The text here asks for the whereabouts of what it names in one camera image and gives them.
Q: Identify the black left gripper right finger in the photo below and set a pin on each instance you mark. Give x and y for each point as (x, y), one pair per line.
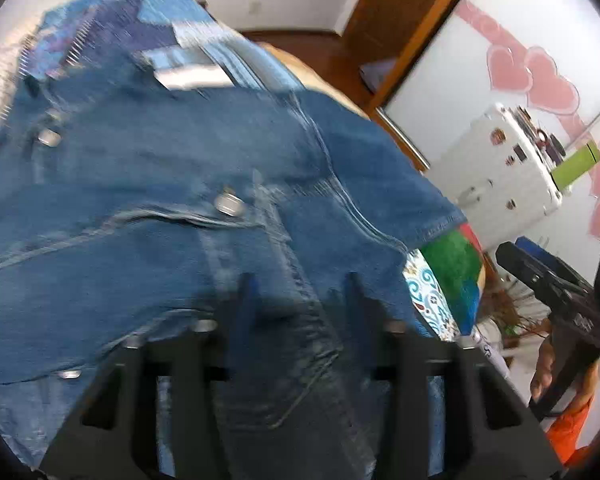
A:
(487, 432)

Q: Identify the blue patchwork bedspread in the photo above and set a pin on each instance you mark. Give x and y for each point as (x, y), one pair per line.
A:
(178, 38)

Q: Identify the green box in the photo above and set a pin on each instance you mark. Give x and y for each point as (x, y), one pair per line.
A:
(576, 165)

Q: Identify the blue denim jacket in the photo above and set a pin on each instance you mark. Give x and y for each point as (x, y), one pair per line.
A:
(131, 209)

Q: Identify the brown wooden door frame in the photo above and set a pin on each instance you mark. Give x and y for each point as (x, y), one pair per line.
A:
(381, 42)

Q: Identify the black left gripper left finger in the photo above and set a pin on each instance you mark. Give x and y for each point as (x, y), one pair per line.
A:
(112, 431)

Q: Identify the right hand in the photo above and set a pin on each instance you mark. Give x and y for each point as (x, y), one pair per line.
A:
(543, 377)

